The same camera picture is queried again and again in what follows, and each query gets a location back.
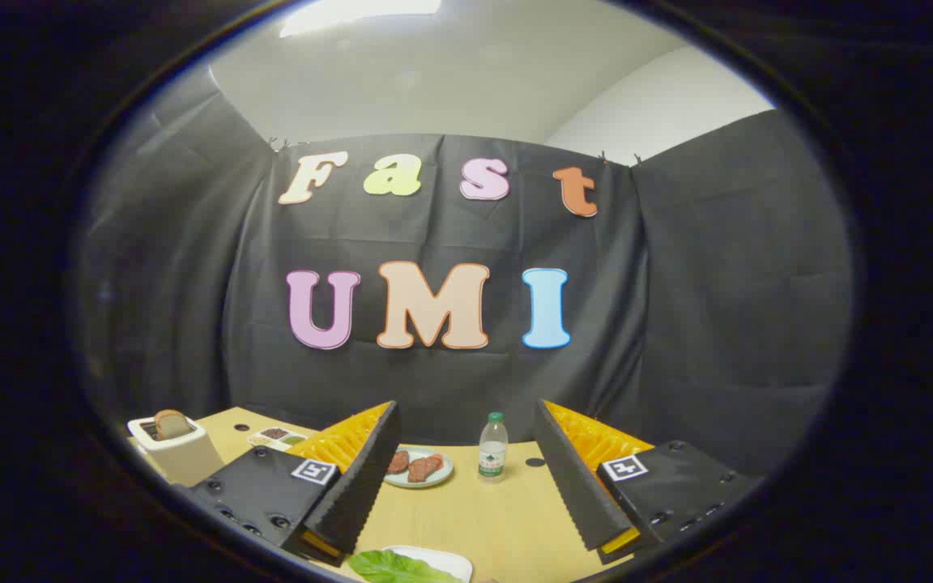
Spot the green lettuce leaf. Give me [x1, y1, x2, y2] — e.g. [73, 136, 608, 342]
[347, 550, 463, 583]

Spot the pale green plate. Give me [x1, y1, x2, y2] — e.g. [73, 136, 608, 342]
[383, 447, 455, 489]

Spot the white toaster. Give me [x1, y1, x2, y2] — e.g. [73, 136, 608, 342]
[127, 413, 224, 487]

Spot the ceiling light panel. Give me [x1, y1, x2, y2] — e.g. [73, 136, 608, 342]
[279, 0, 443, 39]

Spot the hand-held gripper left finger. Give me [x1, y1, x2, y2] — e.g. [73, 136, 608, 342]
[187, 399, 403, 568]

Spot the plain bread slice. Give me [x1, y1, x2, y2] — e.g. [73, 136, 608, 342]
[153, 409, 192, 440]

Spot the black backdrop cloth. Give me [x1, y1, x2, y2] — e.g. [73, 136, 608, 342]
[78, 69, 854, 487]

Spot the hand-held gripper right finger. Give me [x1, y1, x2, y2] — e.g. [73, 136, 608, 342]
[533, 398, 763, 565]

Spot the white divided dish with beans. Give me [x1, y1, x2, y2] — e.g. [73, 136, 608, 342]
[248, 427, 309, 452]

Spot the brown meat patty orange edge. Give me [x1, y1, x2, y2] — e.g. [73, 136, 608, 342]
[407, 453, 445, 484]

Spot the clear water bottle green cap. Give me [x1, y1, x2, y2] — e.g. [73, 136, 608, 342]
[478, 412, 509, 484]

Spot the white plate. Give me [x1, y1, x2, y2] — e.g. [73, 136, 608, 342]
[381, 545, 474, 583]

